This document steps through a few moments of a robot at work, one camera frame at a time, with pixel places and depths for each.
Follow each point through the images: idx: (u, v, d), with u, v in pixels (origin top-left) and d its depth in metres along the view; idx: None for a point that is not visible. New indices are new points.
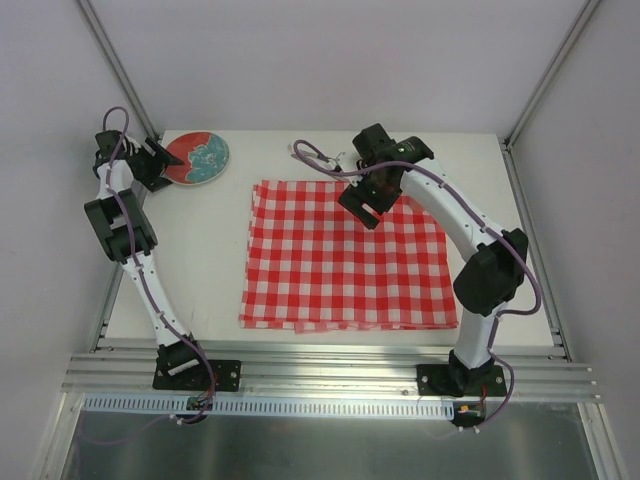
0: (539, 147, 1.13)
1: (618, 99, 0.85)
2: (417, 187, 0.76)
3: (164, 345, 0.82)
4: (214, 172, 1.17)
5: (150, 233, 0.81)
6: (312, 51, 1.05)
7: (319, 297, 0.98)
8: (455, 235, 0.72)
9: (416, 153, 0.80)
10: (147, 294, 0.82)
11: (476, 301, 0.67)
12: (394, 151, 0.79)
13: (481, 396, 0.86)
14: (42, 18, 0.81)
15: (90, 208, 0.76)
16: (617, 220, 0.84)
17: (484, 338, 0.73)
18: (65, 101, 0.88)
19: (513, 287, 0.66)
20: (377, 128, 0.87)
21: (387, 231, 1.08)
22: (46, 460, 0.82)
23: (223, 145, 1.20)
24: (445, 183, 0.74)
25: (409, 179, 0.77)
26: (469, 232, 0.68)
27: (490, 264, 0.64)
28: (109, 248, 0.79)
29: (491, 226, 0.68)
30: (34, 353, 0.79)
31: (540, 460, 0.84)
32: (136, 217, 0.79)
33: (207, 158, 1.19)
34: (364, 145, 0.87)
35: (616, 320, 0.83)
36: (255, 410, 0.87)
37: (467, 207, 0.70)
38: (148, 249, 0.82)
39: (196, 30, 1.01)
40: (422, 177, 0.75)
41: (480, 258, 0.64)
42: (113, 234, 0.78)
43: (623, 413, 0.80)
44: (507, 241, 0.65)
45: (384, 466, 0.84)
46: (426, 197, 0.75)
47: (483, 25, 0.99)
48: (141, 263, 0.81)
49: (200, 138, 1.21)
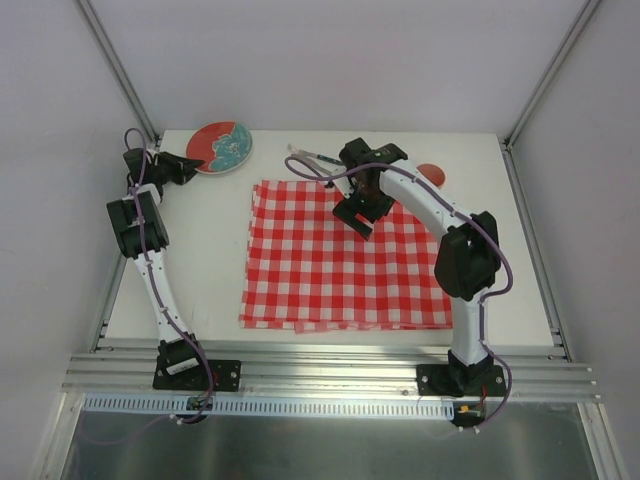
0: (539, 146, 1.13)
1: (619, 98, 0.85)
2: (393, 185, 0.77)
3: (164, 343, 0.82)
4: (237, 162, 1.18)
5: (162, 232, 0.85)
6: (312, 52, 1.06)
7: (319, 297, 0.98)
8: (430, 227, 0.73)
9: (391, 156, 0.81)
10: (153, 287, 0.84)
11: (454, 286, 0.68)
12: (372, 156, 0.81)
13: (481, 396, 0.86)
14: (42, 18, 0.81)
15: (110, 206, 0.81)
16: (616, 219, 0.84)
17: (475, 328, 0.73)
18: (66, 101, 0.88)
19: (492, 271, 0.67)
20: (357, 140, 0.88)
21: (387, 231, 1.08)
22: (46, 460, 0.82)
23: (246, 134, 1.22)
24: (418, 175, 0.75)
25: (385, 178, 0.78)
26: (440, 218, 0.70)
27: (461, 245, 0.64)
28: (123, 244, 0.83)
29: (460, 210, 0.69)
30: (34, 353, 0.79)
31: (540, 460, 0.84)
32: (150, 216, 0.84)
33: (231, 146, 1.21)
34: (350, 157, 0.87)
35: (616, 320, 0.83)
36: (255, 410, 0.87)
37: (437, 195, 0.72)
38: (159, 247, 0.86)
39: (196, 29, 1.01)
40: (396, 174, 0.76)
41: (451, 238, 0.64)
42: (128, 230, 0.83)
43: (623, 412, 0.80)
44: (478, 224, 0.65)
45: (384, 466, 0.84)
46: (401, 192, 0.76)
47: (483, 25, 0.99)
48: (151, 260, 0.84)
49: (224, 127, 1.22)
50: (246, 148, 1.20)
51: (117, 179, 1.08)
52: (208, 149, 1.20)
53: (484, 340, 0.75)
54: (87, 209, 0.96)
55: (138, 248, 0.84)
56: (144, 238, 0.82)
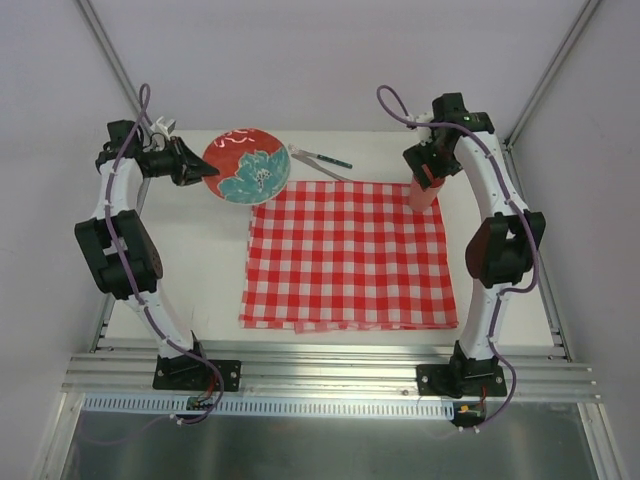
0: (540, 146, 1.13)
1: (619, 98, 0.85)
2: (467, 153, 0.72)
3: (167, 358, 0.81)
4: (252, 193, 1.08)
5: (153, 267, 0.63)
6: (312, 51, 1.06)
7: (319, 297, 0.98)
8: (481, 204, 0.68)
9: (478, 125, 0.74)
10: (150, 325, 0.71)
11: (477, 271, 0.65)
12: (459, 119, 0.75)
13: (481, 396, 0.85)
14: (42, 18, 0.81)
15: (81, 231, 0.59)
16: (617, 220, 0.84)
17: (484, 326, 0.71)
18: (66, 102, 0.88)
19: (520, 271, 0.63)
20: (454, 96, 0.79)
21: (387, 231, 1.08)
22: (46, 460, 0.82)
23: (284, 171, 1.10)
24: (494, 153, 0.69)
25: (462, 143, 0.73)
26: (492, 201, 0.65)
27: (500, 233, 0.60)
28: (102, 281, 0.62)
29: (517, 202, 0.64)
30: (33, 354, 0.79)
31: (540, 459, 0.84)
32: (136, 245, 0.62)
33: (258, 173, 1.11)
34: (439, 108, 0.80)
35: (615, 320, 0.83)
36: (255, 410, 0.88)
37: (502, 176, 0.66)
38: (154, 284, 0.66)
39: (196, 29, 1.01)
40: (473, 142, 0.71)
41: (493, 223, 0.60)
42: (107, 264, 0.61)
43: (622, 412, 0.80)
44: (526, 219, 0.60)
45: (385, 466, 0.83)
46: (470, 163, 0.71)
47: (484, 25, 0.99)
48: (146, 300, 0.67)
49: (268, 147, 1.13)
50: (275, 187, 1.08)
51: None
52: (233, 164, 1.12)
53: (492, 337, 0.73)
54: (87, 210, 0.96)
55: (123, 287, 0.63)
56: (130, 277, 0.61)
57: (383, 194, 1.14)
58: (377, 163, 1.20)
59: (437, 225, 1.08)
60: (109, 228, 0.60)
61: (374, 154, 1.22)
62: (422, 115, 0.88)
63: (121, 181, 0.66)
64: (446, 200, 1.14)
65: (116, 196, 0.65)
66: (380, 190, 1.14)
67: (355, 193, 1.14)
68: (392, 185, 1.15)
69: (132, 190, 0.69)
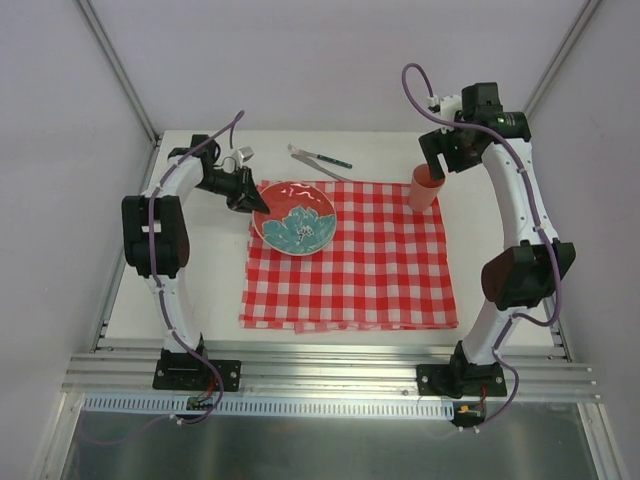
0: (539, 147, 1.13)
1: (620, 98, 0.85)
2: (496, 162, 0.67)
3: (168, 349, 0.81)
4: (290, 242, 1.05)
5: (179, 255, 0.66)
6: (312, 51, 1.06)
7: (319, 297, 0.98)
8: (505, 223, 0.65)
9: (513, 129, 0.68)
10: (163, 312, 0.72)
11: (494, 292, 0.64)
12: (493, 121, 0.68)
13: (481, 396, 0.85)
14: (42, 18, 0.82)
15: (126, 203, 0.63)
16: (617, 220, 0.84)
17: (492, 337, 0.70)
18: (65, 102, 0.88)
19: (539, 297, 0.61)
20: (490, 86, 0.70)
21: (387, 231, 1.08)
22: (46, 460, 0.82)
23: (327, 235, 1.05)
24: (526, 169, 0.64)
25: (493, 150, 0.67)
26: (519, 225, 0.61)
27: (525, 264, 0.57)
28: (130, 253, 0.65)
29: (545, 229, 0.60)
30: (33, 353, 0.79)
31: (541, 460, 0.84)
32: (169, 231, 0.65)
33: (302, 228, 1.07)
34: (470, 99, 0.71)
35: (615, 320, 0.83)
36: (255, 410, 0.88)
37: (533, 199, 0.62)
38: (175, 272, 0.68)
39: (197, 29, 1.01)
40: (505, 154, 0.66)
41: (518, 253, 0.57)
42: (139, 238, 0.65)
43: (623, 412, 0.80)
44: (553, 250, 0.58)
45: (385, 466, 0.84)
46: (498, 175, 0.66)
47: (484, 25, 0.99)
48: (163, 285, 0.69)
49: (323, 209, 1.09)
50: (310, 248, 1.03)
51: (116, 179, 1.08)
52: (282, 212, 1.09)
53: (498, 350, 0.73)
54: (87, 210, 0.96)
55: (147, 266, 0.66)
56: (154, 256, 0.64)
57: (383, 194, 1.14)
58: (376, 163, 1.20)
59: (437, 225, 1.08)
60: (150, 208, 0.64)
61: (374, 154, 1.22)
62: (446, 97, 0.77)
63: (179, 175, 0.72)
64: (445, 200, 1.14)
65: (169, 184, 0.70)
66: (380, 190, 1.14)
67: (355, 193, 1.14)
68: (392, 185, 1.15)
69: (184, 183, 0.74)
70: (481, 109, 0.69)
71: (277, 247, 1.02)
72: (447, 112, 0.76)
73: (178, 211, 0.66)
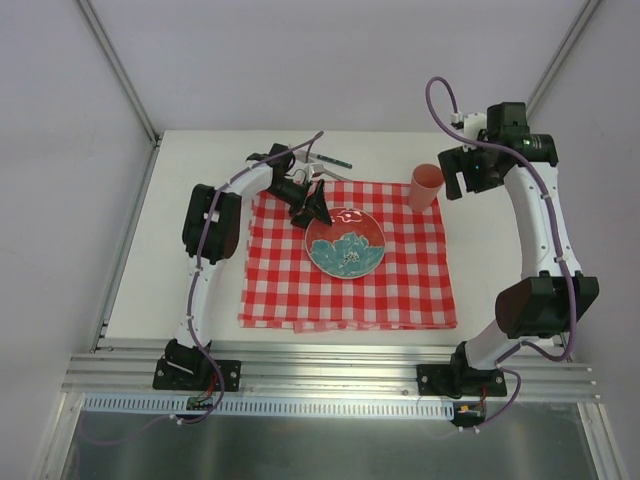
0: None
1: (620, 99, 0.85)
2: (518, 187, 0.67)
3: (176, 340, 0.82)
4: (333, 264, 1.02)
5: (224, 248, 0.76)
6: (312, 51, 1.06)
7: (319, 297, 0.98)
8: (525, 249, 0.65)
9: (539, 152, 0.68)
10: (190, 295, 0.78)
11: (507, 322, 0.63)
12: (519, 142, 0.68)
13: (481, 396, 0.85)
14: (42, 18, 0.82)
15: (197, 189, 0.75)
16: (617, 220, 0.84)
17: (497, 352, 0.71)
18: (66, 102, 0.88)
19: (555, 331, 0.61)
20: (519, 106, 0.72)
21: (387, 231, 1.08)
22: (46, 459, 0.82)
23: (371, 267, 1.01)
24: (550, 195, 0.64)
25: (516, 175, 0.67)
26: (539, 254, 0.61)
27: (541, 296, 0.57)
28: (187, 232, 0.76)
29: (567, 262, 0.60)
30: (33, 354, 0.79)
31: (541, 460, 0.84)
32: (224, 224, 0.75)
33: (350, 253, 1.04)
34: (496, 119, 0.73)
35: (616, 320, 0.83)
36: (255, 410, 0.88)
37: (556, 228, 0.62)
38: (217, 260, 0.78)
39: (196, 29, 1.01)
40: (530, 178, 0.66)
41: (535, 284, 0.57)
42: (198, 223, 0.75)
43: (623, 412, 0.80)
44: (574, 283, 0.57)
45: (384, 465, 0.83)
46: (520, 199, 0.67)
47: (483, 26, 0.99)
48: (201, 268, 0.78)
49: (375, 239, 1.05)
50: (351, 274, 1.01)
51: (116, 179, 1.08)
52: (333, 234, 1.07)
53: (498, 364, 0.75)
54: (88, 210, 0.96)
55: (195, 247, 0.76)
56: (203, 240, 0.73)
57: (383, 194, 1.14)
58: (375, 163, 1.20)
59: (437, 225, 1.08)
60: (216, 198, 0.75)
61: (373, 153, 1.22)
62: (470, 114, 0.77)
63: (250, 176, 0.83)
64: (445, 200, 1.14)
65: (238, 183, 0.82)
66: (380, 190, 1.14)
67: (355, 193, 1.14)
68: (392, 185, 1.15)
69: (251, 186, 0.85)
70: (507, 129, 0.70)
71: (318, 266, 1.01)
72: (470, 129, 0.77)
73: (237, 210, 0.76)
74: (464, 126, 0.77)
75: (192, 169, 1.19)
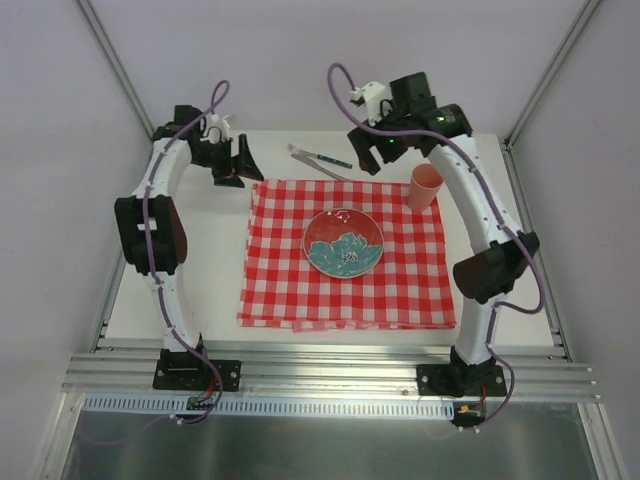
0: (540, 147, 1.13)
1: (619, 98, 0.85)
2: (446, 165, 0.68)
3: (168, 349, 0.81)
4: (331, 264, 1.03)
5: (177, 253, 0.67)
6: (312, 51, 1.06)
7: (317, 296, 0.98)
8: (468, 224, 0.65)
9: (455, 126, 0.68)
10: (162, 311, 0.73)
11: (470, 291, 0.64)
12: (433, 119, 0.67)
13: (481, 396, 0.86)
14: (41, 18, 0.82)
15: (120, 203, 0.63)
16: (617, 220, 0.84)
17: (482, 333, 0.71)
18: (67, 103, 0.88)
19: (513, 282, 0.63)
20: (419, 77, 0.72)
21: (387, 231, 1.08)
22: (46, 459, 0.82)
23: (370, 264, 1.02)
24: (477, 168, 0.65)
25: (441, 154, 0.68)
26: (483, 225, 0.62)
27: (497, 263, 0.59)
28: (129, 254, 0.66)
29: (509, 225, 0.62)
30: (33, 354, 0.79)
31: (541, 459, 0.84)
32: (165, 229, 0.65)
33: (348, 253, 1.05)
34: (403, 95, 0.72)
35: (616, 320, 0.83)
36: (255, 410, 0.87)
37: (491, 197, 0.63)
38: (174, 268, 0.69)
39: (196, 29, 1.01)
40: (454, 154, 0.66)
41: (488, 255, 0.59)
42: (135, 239, 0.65)
43: (623, 412, 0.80)
44: (521, 242, 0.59)
45: (384, 465, 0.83)
46: (451, 177, 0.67)
47: (483, 25, 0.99)
48: (162, 282, 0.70)
49: (374, 237, 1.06)
50: (349, 273, 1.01)
51: (115, 179, 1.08)
52: (331, 234, 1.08)
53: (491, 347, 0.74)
54: (87, 209, 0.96)
55: (147, 265, 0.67)
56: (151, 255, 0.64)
57: (382, 194, 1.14)
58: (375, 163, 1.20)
59: (436, 225, 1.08)
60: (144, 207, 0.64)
61: None
62: (367, 86, 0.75)
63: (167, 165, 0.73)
64: (445, 199, 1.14)
65: (158, 179, 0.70)
66: (380, 190, 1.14)
67: (354, 193, 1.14)
68: (391, 185, 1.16)
69: (176, 171, 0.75)
70: (415, 105, 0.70)
71: (317, 267, 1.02)
72: (373, 100, 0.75)
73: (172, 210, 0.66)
74: (365, 101, 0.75)
75: (192, 169, 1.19)
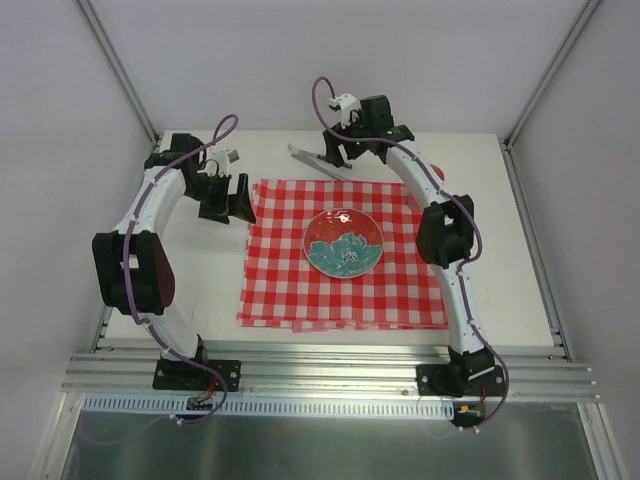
0: (539, 147, 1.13)
1: (619, 98, 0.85)
2: (396, 160, 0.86)
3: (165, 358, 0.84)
4: (331, 264, 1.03)
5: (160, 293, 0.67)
6: (312, 51, 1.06)
7: (317, 297, 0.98)
8: (420, 200, 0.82)
9: (400, 136, 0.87)
10: (157, 336, 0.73)
11: (431, 256, 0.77)
12: (384, 134, 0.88)
13: (481, 396, 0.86)
14: (41, 18, 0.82)
15: (99, 242, 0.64)
16: (617, 219, 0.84)
17: (461, 309, 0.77)
18: (67, 103, 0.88)
19: (467, 245, 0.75)
20: (381, 100, 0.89)
21: (387, 231, 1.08)
22: (46, 460, 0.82)
23: (370, 264, 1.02)
24: (417, 155, 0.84)
25: (390, 154, 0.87)
26: (425, 194, 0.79)
27: (439, 219, 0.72)
28: (109, 295, 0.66)
29: (446, 189, 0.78)
30: (33, 353, 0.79)
31: (541, 459, 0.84)
32: (147, 268, 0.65)
33: (348, 253, 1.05)
34: (367, 113, 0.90)
35: (616, 320, 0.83)
36: (255, 410, 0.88)
37: (429, 173, 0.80)
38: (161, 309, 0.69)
39: (196, 30, 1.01)
40: (399, 150, 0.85)
41: (431, 212, 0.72)
42: (115, 279, 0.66)
43: (623, 412, 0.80)
44: (458, 200, 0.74)
45: (385, 466, 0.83)
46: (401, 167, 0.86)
47: (483, 25, 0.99)
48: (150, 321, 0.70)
49: (373, 237, 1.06)
50: (349, 274, 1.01)
51: (115, 179, 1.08)
52: (331, 234, 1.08)
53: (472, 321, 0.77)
54: (88, 209, 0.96)
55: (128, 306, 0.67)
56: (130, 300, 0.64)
57: (382, 194, 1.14)
58: (375, 164, 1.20)
59: None
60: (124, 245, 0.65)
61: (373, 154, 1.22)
62: (343, 97, 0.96)
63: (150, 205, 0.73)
64: None
65: (144, 213, 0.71)
66: (380, 190, 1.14)
67: (354, 193, 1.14)
68: (391, 185, 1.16)
69: (164, 204, 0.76)
70: (375, 124, 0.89)
71: (316, 268, 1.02)
72: (345, 110, 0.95)
73: (155, 247, 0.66)
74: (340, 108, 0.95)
75: None
